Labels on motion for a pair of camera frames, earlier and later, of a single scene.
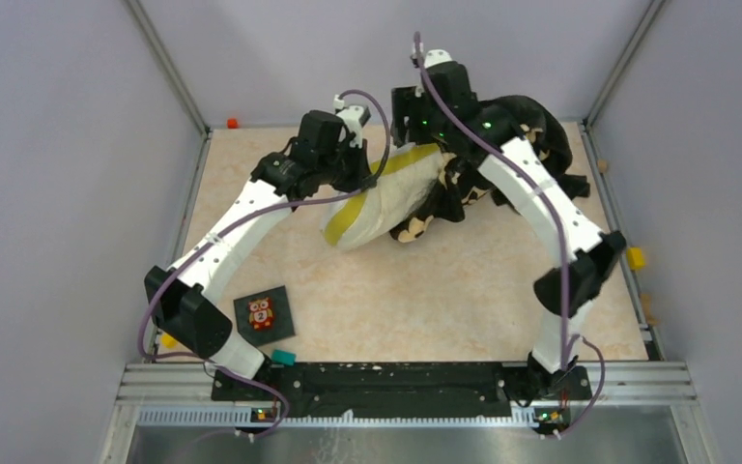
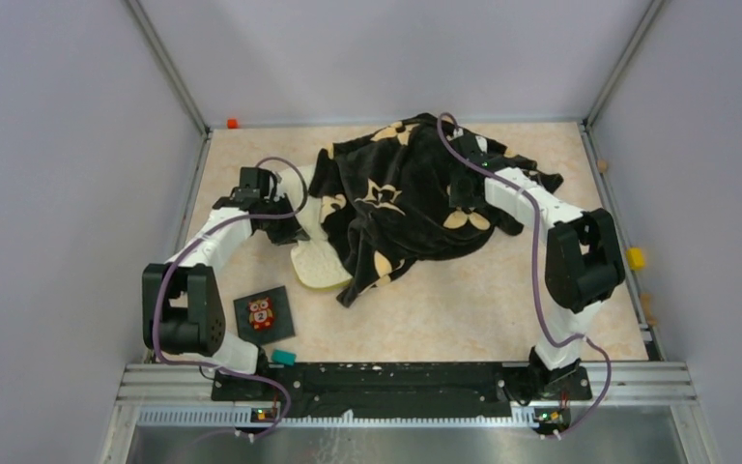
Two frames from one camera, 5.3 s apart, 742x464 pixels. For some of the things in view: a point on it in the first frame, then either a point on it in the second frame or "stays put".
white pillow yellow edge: [403, 182] -> [315, 265]
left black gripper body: [344, 166] -> [281, 231]
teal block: [283, 357] stays put
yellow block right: [635, 259] stays put
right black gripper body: [424, 126] -> [457, 194]
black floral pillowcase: [501, 119] -> [386, 195]
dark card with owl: [265, 317] stays put
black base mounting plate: [398, 386] stays put
